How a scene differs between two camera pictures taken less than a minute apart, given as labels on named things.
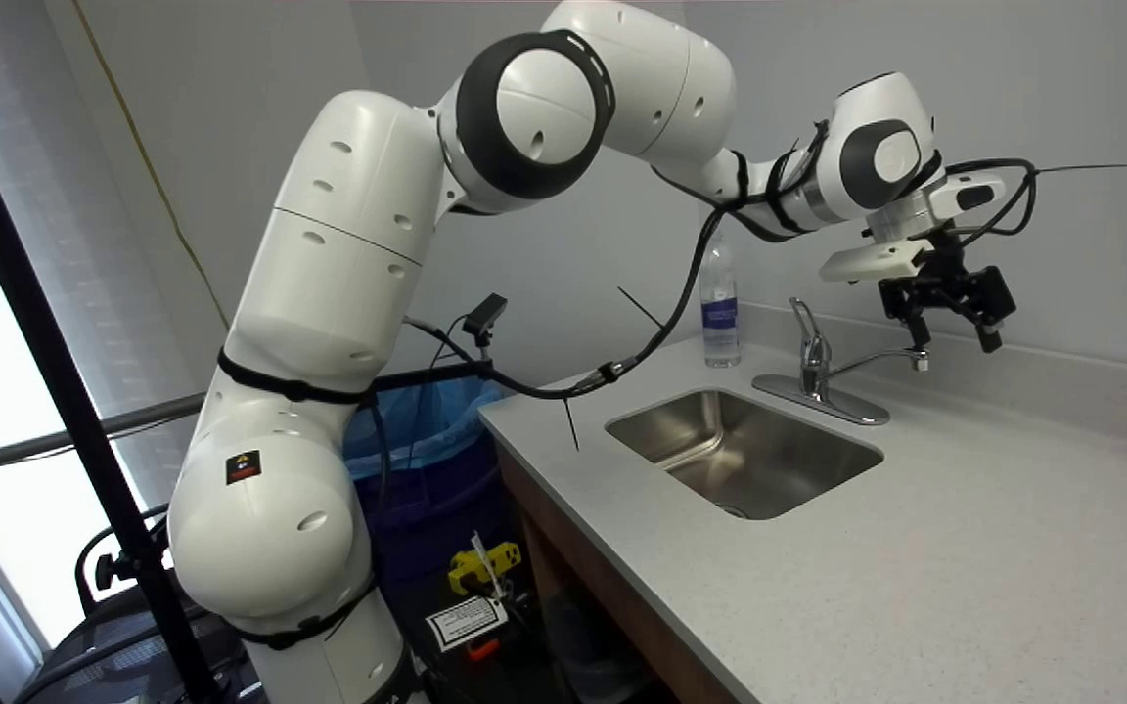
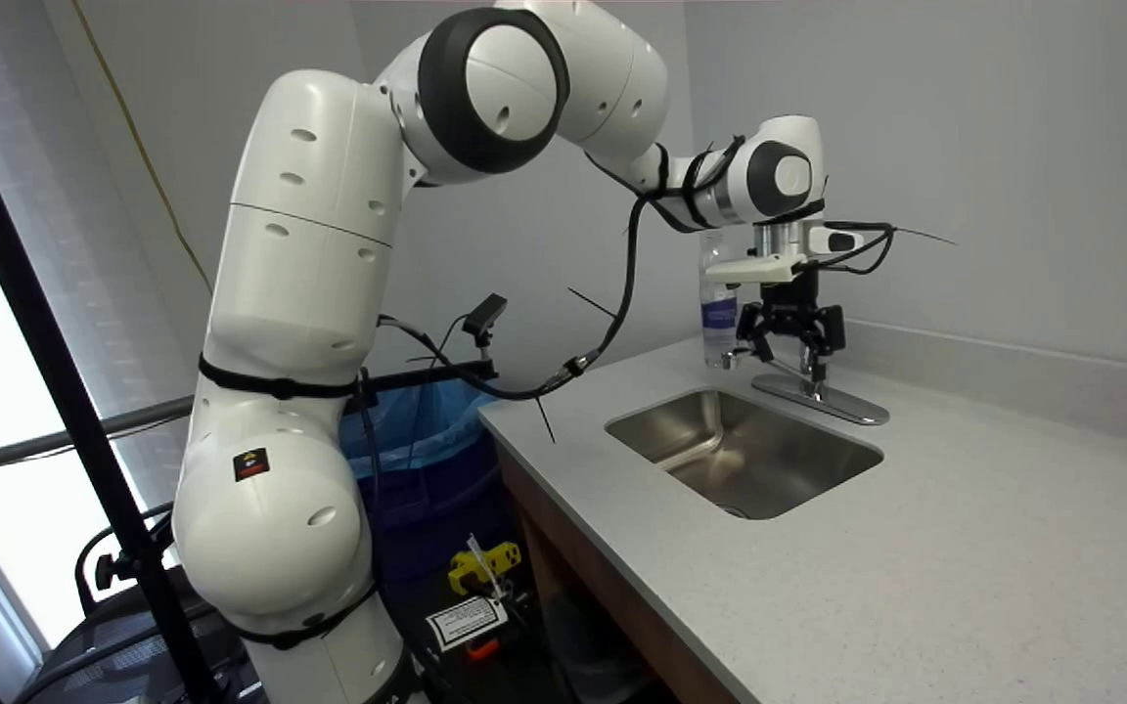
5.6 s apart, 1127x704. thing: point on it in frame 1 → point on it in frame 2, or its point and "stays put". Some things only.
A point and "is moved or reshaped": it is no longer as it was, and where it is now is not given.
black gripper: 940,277 → 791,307
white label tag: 461,617 stays put
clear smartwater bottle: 716,319 stays put
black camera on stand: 478,322 stays put
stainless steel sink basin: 743,456 stays put
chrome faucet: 813,380 is moved or reshaped
